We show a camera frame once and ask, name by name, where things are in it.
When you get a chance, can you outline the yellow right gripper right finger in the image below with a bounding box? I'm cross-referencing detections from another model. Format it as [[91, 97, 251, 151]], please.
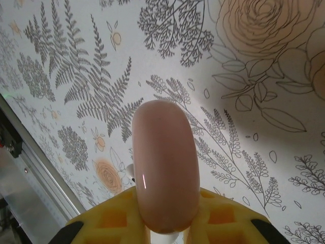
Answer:
[[187, 188, 289, 244]]

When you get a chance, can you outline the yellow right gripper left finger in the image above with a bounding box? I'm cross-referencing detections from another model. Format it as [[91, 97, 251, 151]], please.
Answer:
[[52, 187, 149, 244]]

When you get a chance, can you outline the white wireless earbud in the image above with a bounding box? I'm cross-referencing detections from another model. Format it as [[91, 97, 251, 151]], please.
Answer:
[[125, 164, 136, 182]]

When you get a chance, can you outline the pink earbud charging case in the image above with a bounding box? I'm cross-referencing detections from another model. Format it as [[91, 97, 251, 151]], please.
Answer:
[[132, 100, 201, 234]]

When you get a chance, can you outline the floral patterned table sheet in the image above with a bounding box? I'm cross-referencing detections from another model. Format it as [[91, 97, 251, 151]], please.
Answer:
[[0, 0, 325, 244]]

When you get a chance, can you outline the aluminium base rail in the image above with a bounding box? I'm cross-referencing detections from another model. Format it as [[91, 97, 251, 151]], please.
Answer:
[[0, 95, 86, 244]]

